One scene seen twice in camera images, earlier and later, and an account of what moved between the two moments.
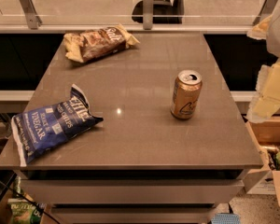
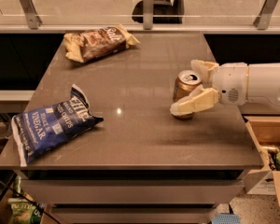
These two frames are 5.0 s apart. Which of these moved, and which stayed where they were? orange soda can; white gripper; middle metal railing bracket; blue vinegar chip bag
Moved: white gripper
Stayed: orange soda can; blue vinegar chip bag; middle metal railing bracket
